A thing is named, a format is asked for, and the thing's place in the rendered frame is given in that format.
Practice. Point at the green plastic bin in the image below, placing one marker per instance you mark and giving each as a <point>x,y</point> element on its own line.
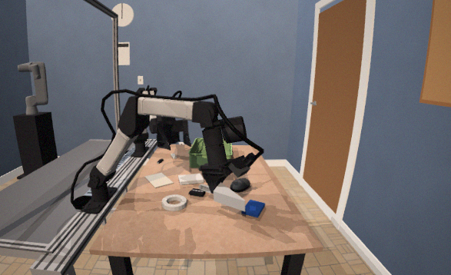
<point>198,155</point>

